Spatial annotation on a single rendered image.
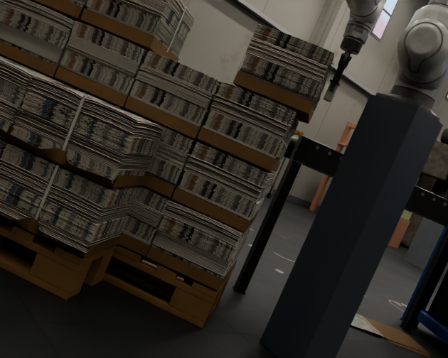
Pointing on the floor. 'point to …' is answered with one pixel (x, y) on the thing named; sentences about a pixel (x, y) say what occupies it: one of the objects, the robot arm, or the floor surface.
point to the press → (439, 175)
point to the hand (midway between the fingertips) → (331, 91)
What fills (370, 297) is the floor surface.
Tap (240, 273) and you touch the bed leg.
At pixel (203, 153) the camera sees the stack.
